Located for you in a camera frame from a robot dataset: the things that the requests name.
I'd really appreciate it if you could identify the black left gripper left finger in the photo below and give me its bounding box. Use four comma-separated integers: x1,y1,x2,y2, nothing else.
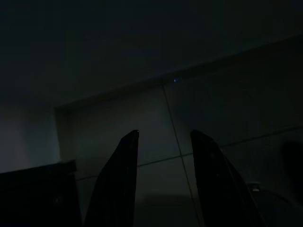
82,129,140,227

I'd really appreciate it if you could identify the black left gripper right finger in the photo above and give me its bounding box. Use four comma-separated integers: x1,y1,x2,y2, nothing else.
190,129,262,227

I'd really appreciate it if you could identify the black box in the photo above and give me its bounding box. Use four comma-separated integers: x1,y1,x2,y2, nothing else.
0,160,83,227

